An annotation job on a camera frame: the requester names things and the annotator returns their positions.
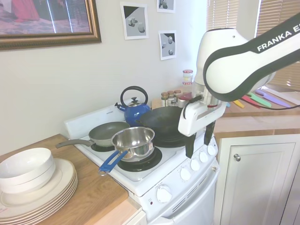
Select grey frying pan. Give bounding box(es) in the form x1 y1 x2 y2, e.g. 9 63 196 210
55 121 131 149

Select greyscale spheres and cube print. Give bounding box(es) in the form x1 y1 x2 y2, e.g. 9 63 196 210
158 30 177 61

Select small black coil burner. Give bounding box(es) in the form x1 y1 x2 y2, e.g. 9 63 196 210
117 147 163 172
90 142 115 152

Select short black camera cable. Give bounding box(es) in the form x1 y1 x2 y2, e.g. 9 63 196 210
183 95 203 119

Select large greyscale shapes print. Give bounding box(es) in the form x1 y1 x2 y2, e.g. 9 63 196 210
120 1 150 40

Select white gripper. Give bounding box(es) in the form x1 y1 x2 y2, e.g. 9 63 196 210
178 100 227 159

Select white ceramic bowl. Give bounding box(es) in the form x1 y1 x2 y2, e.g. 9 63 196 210
0 147 56 186
0 164 56 195

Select blue kettle black handle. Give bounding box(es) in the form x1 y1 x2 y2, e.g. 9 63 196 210
114 85 151 127

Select white cabinet panel door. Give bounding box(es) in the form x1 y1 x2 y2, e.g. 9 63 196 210
213 133 300 225

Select yellow knife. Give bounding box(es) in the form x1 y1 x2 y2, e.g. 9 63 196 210
232 99 246 109

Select black wok wooden handle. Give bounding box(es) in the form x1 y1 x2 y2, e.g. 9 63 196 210
135 106 188 138

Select narrow wooden window blind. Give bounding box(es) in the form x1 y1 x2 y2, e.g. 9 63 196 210
206 0 239 32

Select cream dinner plate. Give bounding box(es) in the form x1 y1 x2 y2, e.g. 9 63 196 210
0 177 78 214
0 183 78 219
0 174 77 211
0 180 78 217
0 186 78 223
0 157 77 208

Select large black coil burner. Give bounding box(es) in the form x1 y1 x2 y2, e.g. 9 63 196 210
153 131 188 148

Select small greyscale shapes print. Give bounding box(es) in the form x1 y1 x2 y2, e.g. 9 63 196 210
156 0 176 14

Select glass jar red checked lid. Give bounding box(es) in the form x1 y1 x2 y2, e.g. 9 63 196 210
182 81 194 93
182 69 194 83

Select large white oven knob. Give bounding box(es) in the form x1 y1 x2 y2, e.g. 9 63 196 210
156 184 173 203

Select wide wooden window blind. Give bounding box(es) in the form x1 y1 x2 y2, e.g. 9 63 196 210
255 0 300 92

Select steel saucepan blue handle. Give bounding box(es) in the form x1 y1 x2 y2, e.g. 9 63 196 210
97 127 156 176

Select purple knife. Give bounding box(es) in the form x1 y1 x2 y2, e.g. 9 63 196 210
255 89 293 106

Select red knife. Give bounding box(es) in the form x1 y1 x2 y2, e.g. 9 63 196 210
241 95 261 109

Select gold framed painting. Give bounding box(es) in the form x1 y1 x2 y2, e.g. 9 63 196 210
0 0 102 51

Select green knife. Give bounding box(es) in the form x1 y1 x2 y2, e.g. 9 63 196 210
247 92 272 108

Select white electric stove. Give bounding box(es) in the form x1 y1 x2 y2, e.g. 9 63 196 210
63 103 221 225

